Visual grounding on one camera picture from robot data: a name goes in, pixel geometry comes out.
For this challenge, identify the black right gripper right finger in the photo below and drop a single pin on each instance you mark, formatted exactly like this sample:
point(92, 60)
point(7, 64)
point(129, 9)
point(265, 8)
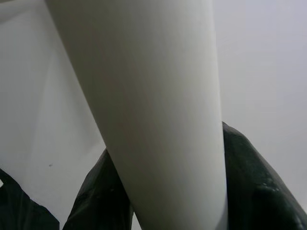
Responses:
point(259, 196)

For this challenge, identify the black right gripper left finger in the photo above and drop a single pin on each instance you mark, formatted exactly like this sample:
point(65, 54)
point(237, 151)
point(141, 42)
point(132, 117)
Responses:
point(100, 203)

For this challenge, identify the white plastic table leg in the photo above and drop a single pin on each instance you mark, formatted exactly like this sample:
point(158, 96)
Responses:
point(144, 107)

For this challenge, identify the black table cloth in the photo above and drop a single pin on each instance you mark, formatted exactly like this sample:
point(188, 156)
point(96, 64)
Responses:
point(19, 210)

